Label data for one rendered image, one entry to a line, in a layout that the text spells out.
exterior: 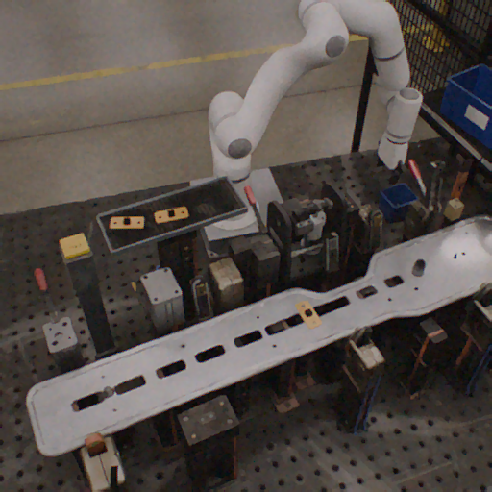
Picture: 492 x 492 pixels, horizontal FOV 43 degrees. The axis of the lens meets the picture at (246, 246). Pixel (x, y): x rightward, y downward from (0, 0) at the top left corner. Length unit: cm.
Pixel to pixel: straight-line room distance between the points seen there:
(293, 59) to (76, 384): 100
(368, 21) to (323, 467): 118
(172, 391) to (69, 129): 261
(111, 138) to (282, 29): 162
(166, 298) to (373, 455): 71
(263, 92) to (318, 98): 227
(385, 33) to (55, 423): 129
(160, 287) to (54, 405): 36
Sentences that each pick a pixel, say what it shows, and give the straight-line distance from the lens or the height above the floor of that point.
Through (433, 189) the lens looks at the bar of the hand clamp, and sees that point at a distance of 182.
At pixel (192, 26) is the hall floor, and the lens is 477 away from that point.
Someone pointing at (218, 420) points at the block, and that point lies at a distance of 144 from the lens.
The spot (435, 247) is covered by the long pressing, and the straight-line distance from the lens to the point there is 184.
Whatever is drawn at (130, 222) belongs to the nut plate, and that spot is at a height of 117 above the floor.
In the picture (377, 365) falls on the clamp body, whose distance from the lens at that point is 152.
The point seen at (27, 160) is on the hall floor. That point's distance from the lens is 374.
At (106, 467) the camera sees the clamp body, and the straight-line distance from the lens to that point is 138.
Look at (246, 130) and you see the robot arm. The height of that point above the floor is 121.
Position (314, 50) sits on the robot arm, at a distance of 169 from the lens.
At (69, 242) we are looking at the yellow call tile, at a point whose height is 116.
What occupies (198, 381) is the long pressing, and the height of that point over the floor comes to 100.
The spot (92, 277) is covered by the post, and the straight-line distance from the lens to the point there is 165.
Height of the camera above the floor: 232
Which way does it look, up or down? 49 degrees down
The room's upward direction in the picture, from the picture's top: 1 degrees clockwise
